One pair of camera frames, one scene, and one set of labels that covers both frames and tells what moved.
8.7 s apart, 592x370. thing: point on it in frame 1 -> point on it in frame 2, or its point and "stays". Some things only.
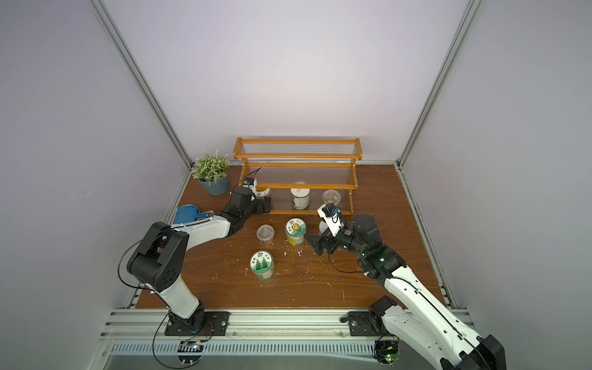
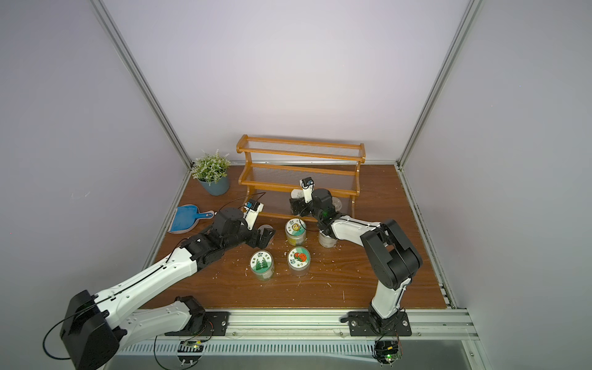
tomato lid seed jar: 262,195 -> 299,260
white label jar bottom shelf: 300,198 stays
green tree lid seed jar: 262,265 stays
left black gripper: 260,208 -> 255,242
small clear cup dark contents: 265,233 stays
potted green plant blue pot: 211,171 stays
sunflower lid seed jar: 294,230 stays
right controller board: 387,351 stays
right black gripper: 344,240 -> 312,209
